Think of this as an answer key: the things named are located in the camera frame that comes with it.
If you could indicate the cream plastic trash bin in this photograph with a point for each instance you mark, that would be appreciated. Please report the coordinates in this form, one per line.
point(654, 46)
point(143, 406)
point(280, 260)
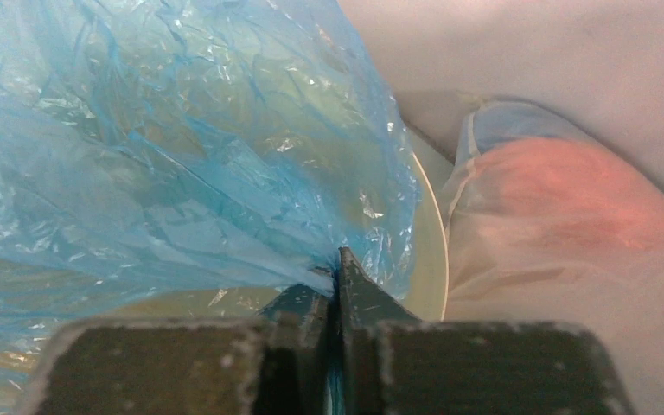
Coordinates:
point(426, 297)

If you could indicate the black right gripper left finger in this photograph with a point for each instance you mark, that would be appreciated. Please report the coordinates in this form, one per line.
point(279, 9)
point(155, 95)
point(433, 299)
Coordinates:
point(271, 363)

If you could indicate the large translucent storage bag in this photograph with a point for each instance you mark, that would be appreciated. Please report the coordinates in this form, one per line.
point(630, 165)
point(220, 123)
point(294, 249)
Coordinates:
point(545, 223)

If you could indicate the blue plastic trash bag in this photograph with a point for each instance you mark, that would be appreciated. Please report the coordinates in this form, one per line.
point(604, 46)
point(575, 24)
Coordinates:
point(156, 146)

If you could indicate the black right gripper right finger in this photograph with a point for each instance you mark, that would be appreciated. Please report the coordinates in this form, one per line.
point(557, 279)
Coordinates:
point(396, 363)

